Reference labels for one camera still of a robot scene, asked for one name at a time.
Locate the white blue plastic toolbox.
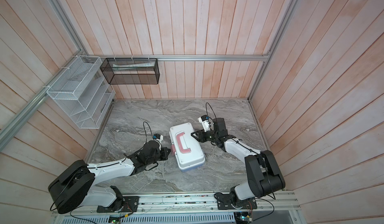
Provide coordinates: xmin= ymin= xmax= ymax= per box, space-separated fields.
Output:
xmin=170 ymin=123 xmax=206 ymax=172

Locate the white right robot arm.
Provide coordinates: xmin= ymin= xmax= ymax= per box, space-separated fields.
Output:
xmin=191 ymin=115 xmax=286 ymax=208

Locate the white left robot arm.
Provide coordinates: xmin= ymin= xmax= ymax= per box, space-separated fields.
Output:
xmin=48 ymin=140 xmax=172 ymax=214

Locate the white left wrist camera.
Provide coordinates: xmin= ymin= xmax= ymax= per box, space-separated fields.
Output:
xmin=153 ymin=134 xmax=164 ymax=144

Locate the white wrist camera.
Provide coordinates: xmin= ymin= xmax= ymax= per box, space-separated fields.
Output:
xmin=198 ymin=115 xmax=211 ymax=132
xmin=153 ymin=134 xmax=164 ymax=144

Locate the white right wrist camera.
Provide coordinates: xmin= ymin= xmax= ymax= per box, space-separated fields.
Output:
xmin=198 ymin=115 xmax=211 ymax=132

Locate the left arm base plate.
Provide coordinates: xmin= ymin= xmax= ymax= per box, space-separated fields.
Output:
xmin=97 ymin=196 xmax=140 ymax=213

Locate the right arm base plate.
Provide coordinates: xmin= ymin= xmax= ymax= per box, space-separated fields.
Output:
xmin=214 ymin=193 xmax=257 ymax=211

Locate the black mesh wall basket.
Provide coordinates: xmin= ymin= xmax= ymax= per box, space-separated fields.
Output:
xmin=100 ymin=57 xmax=160 ymax=85

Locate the white wire mesh shelf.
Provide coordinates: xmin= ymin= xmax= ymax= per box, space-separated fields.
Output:
xmin=47 ymin=56 xmax=115 ymax=129

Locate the aluminium front rail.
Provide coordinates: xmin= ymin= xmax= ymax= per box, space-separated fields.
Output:
xmin=50 ymin=190 xmax=301 ymax=217

